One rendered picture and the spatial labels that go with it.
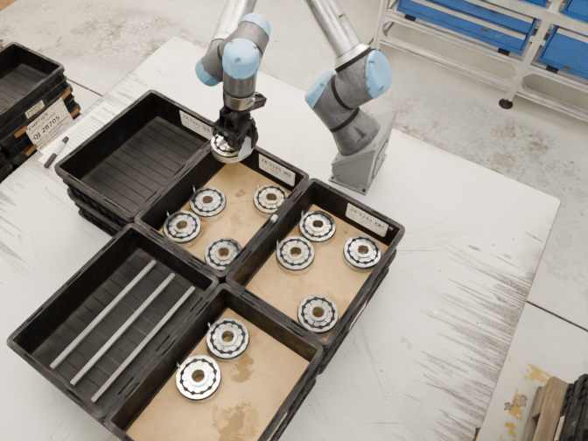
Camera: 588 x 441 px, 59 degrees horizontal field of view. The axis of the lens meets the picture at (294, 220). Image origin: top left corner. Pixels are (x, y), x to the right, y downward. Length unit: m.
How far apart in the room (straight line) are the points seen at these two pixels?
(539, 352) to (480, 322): 0.89
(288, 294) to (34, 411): 0.69
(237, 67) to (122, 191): 0.62
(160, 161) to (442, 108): 1.90
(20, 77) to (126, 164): 1.07
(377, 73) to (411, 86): 1.74
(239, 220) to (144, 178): 0.32
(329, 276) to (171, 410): 0.51
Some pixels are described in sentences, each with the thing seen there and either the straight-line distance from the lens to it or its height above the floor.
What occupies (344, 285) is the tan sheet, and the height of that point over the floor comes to 0.83.
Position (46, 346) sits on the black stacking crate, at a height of 0.83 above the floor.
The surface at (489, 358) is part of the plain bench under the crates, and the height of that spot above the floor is 0.70.
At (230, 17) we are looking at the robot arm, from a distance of 1.41.
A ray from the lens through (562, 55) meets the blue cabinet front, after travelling 3.07.
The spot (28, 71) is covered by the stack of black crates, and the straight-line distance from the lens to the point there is 2.65.
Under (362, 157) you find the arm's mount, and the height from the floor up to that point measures 0.86.
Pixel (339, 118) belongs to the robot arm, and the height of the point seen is 0.95.
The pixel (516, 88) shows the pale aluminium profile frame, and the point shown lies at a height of 0.14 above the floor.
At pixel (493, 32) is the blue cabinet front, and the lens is 3.08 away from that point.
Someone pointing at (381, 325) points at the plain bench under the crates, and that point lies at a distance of 1.50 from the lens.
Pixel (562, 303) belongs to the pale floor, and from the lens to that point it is 2.60.
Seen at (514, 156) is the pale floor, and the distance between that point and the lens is 3.03.
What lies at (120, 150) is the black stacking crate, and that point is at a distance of 1.71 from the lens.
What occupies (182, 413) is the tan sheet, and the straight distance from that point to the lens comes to 1.28.
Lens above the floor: 2.06
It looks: 56 degrees down
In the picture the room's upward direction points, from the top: 4 degrees clockwise
